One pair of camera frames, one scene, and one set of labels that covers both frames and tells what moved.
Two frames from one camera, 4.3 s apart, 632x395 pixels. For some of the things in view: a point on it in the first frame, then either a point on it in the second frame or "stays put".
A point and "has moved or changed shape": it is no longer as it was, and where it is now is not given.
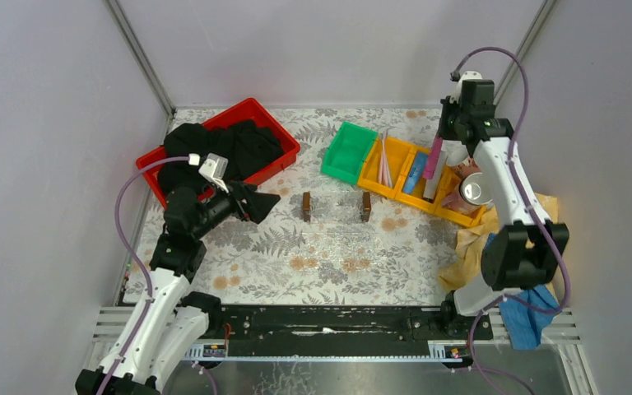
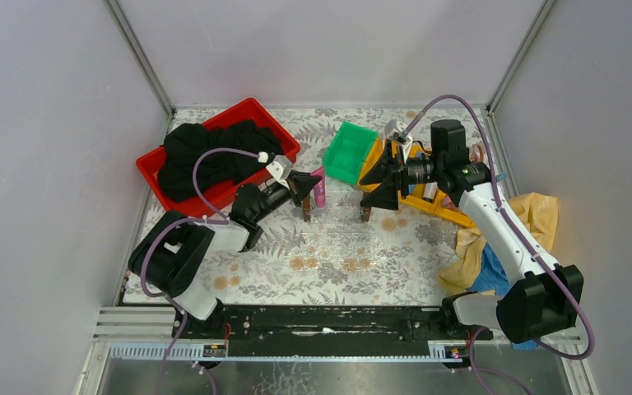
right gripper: (446, 108) → (385, 195)
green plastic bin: (347, 152) stays put
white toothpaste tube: (431, 185) stays put
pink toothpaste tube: (433, 159) has moved or changed shape
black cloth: (246, 147) stays put
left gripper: (241, 201) → (292, 186)
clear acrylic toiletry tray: (336, 206) stays put
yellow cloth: (467, 264) stays put
